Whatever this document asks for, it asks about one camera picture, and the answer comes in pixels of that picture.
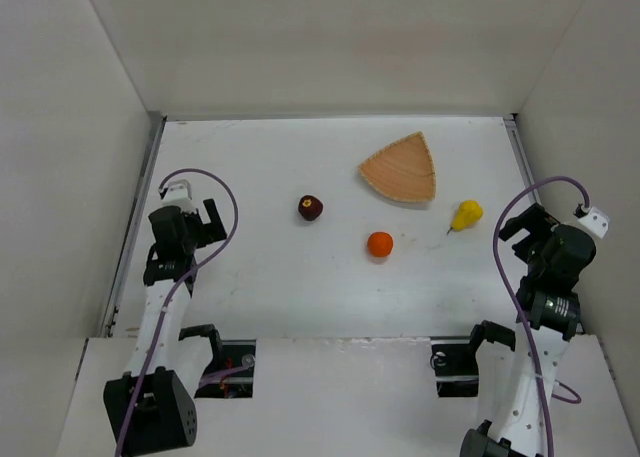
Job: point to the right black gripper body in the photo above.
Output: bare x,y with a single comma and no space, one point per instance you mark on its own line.
528,232

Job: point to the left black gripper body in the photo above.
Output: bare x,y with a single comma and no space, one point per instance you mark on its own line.
201,225

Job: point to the yellow fake pear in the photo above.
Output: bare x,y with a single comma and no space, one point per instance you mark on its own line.
468,213

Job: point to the dark red fake apple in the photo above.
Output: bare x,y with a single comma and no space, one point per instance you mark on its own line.
310,208

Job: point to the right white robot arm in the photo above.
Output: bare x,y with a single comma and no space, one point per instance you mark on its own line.
518,367

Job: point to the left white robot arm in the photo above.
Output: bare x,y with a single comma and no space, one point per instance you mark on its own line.
151,406

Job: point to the woven triangular fruit bowl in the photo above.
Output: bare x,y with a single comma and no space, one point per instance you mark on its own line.
402,171

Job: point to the fake orange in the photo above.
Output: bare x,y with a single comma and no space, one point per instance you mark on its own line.
380,244

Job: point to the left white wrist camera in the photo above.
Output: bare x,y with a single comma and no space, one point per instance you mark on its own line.
178,193

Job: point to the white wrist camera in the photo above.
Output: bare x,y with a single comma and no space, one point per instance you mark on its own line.
178,193
593,220

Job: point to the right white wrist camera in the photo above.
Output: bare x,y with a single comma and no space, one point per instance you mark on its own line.
593,220

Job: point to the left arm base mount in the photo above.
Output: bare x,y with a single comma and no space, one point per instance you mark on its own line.
233,371

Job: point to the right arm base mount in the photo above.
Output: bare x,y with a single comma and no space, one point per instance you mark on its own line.
455,367

